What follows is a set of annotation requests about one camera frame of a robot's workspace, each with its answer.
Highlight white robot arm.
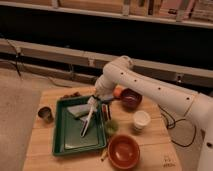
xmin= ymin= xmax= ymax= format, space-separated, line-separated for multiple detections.
xmin=93 ymin=56 xmax=213 ymax=171

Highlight small green cup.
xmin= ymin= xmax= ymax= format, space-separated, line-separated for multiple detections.
xmin=105 ymin=120 xmax=119 ymax=136

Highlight small metal cup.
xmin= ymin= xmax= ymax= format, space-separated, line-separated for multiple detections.
xmin=38 ymin=106 xmax=54 ymax=123

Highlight white paper cup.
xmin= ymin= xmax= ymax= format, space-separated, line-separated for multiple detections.
xmin=133 ymin=110 xmax=151 ymax=131

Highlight blue grey block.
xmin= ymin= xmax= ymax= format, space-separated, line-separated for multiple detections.
xmin=101 ymin=95 xmax=114 ymax=103

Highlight grey cloth in tray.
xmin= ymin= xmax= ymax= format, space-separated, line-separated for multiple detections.
xmin=67 ymin=104 xmax=91 ymax=119

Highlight dark brown small object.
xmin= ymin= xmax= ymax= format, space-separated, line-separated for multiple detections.
xmin=62 ymin=92 xmax=81 ymax=99

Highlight red black markers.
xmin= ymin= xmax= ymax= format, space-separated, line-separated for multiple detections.
xmin=102 ymin=104 xmax=111 ymax=121

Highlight orange ball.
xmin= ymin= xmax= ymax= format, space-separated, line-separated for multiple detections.
xmin=113 ymin=88 xmax=122 ymax=99

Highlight green plastic tray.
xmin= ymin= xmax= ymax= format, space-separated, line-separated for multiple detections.
xmin=52 ymin=96 xmax=107 ymax=156

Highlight dark red bowl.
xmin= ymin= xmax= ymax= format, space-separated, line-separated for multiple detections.
xmin=120 ymin=88 xmax=142 ymax=110

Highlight yellow small object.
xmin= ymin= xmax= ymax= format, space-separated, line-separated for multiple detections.
xmin=101 ymin=151 xmax=107 ymax=162

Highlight orange bowl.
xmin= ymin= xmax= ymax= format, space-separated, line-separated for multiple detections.
xmin=107 ymin=134 xmax=140 ymax=170

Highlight black cable on floor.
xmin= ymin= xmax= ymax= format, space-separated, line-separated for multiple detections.
xmin=158 ymin=105 xmax=198 ymax=149

